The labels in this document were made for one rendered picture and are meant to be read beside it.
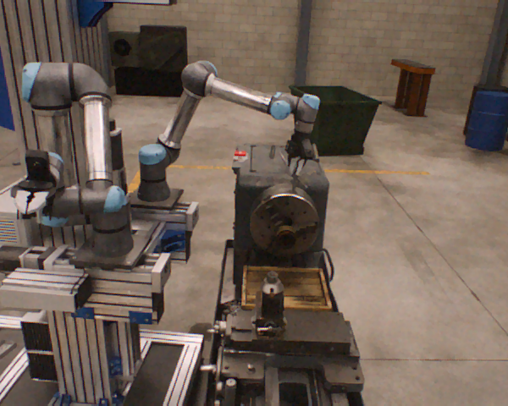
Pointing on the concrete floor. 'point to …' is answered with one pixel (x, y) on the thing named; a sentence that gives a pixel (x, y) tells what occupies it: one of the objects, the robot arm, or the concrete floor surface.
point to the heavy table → (412, 86)
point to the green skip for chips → (339, 118)
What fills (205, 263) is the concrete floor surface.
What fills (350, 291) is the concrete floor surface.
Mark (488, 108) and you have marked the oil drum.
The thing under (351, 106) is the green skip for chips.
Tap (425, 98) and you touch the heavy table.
